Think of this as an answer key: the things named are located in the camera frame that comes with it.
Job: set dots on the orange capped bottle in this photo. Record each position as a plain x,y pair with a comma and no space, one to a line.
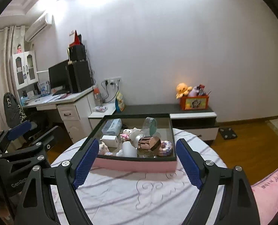
97,97

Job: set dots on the white hair dryer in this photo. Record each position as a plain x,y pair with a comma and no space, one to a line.
128,150

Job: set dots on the red triangular flag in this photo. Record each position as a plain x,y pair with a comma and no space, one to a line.
74,39

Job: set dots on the yellow blue snack bag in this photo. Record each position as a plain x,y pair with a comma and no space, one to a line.
119,102

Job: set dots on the yellow octopus plush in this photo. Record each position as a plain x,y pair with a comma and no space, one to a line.
182,90

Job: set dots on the white desk with drawers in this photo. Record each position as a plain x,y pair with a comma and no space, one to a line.
74,111

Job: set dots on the clear teal cup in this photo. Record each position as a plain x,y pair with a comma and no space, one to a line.
149,126

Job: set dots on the white power adapter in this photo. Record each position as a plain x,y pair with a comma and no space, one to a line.
110,141

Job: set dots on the rose gold round jar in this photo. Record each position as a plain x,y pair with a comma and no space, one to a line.
149,143

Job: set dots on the pink white kitty figure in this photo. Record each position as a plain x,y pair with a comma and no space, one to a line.
125,135

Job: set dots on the pink doll figure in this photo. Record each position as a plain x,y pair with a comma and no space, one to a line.
19,49

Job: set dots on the beige curtain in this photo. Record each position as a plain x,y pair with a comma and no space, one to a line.
10,38

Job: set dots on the wall power socket strip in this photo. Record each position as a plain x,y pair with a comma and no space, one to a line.
113,80

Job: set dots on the white air conditioner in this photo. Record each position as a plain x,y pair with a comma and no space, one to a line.
38,26

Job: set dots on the white wall cabinet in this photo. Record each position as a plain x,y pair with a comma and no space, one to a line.
24,69

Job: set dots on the black computer tower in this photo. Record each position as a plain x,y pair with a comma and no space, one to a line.
79,76

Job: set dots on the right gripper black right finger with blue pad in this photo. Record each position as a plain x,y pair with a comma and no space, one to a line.
238,204

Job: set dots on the pink bedding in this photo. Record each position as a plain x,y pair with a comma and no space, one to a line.
266,196

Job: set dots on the black speaker box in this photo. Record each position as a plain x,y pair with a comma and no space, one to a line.
77,53

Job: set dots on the black office chair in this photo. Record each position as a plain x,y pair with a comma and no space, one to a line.
15,115

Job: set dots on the black white low cabinet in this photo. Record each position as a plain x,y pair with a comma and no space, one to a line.
199,122

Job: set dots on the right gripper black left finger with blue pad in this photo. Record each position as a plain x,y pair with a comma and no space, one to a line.
36,204

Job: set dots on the black computer monitor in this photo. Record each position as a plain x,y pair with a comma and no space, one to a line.
59,78

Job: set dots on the clear glass perfume bottle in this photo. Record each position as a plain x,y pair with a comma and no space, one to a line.
145,153

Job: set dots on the pink black storage tray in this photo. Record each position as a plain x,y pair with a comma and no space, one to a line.
130,164

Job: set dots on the pink patterned cube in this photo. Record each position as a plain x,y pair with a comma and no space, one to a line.
165,149

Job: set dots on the pink plush toy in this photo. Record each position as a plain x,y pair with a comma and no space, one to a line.
194,92

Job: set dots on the tissue pack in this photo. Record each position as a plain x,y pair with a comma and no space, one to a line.
112,127

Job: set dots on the white plush toy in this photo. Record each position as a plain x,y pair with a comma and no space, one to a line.
134,131

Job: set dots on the black bathroom scale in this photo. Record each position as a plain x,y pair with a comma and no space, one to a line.
227,133

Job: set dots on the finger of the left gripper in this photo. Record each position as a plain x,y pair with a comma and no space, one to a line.
10,135
45,140

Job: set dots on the orange toy box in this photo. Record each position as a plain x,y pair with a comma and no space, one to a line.
194,103

